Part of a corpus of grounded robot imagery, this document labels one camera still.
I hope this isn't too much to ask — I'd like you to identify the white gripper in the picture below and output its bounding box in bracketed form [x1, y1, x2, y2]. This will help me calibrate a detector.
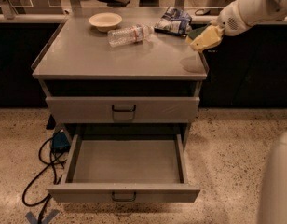
[189, 0, 253, 53]

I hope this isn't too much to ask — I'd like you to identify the green and yellow sponge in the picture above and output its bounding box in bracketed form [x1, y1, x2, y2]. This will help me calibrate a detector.
[186, 24, 209, 43]

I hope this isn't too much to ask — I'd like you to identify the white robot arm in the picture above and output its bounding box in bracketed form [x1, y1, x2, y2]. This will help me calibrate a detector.
[186, 0, 287, 224]

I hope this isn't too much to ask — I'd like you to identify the grey metal drawer cabinet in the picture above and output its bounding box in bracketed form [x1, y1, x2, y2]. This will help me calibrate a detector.
[31, 7, 210, 203]

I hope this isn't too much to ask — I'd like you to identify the closed grey upper drawer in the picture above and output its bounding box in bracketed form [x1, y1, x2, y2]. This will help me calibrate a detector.
[46, 97, 199, 123]

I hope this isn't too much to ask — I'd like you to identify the open grey lower drawer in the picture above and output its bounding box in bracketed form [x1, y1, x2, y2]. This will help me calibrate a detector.
[48, 134, 199, 203]

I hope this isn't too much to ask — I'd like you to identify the blue white snack bag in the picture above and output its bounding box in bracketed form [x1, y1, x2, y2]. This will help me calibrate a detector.
[154, 7, 192, 36]

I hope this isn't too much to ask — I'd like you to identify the clear plastic water bottle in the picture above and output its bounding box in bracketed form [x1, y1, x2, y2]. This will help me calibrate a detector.
[107, 25, 154, 48]

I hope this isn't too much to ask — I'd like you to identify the white paper bowl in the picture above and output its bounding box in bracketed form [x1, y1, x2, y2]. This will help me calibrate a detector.
[89, 12, 122, 33]

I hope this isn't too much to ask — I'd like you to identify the black office chair armrest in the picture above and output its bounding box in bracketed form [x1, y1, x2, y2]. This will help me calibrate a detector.
[98, 0, 130, 7]

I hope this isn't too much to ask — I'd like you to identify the blue power box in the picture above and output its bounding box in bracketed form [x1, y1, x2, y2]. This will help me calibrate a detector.
[51, 131, 70, 152]

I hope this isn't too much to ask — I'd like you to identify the blue floor tape mark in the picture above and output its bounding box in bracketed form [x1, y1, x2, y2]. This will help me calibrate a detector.
[25, 209, 60, 224]

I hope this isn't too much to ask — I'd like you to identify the black cable on ledge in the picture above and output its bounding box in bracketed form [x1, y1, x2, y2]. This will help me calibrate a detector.
[194, 8, 212, 17]

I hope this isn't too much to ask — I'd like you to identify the black floor cable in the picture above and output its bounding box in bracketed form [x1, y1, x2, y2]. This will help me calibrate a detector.
[21, 136, 69, 224]

